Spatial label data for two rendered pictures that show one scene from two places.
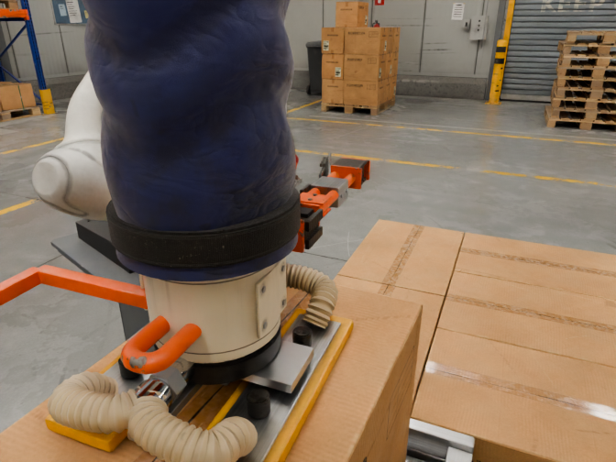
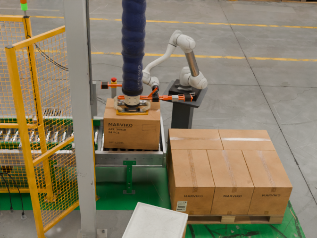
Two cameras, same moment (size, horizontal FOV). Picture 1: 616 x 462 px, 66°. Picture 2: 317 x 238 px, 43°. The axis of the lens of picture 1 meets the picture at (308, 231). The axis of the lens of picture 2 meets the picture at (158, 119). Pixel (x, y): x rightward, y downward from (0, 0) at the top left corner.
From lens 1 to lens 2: 3.92 m
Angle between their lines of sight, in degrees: 55
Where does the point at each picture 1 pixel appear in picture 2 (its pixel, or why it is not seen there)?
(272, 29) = (130, 75)
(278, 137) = (131, 84)
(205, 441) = (115, 106)
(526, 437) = (176, 164)
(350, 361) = (141, 116)
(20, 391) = (164, 112)
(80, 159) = not seen: hidden behind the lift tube
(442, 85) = not seen: outside the picture
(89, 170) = not seen: hidden behind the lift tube
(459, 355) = (197, 154)
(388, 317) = (154, 117)
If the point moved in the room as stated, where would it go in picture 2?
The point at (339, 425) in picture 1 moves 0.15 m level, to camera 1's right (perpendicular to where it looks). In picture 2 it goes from (129, 117) to (135, 124)
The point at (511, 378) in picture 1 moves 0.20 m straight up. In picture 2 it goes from (195, 162) to (196, 147)
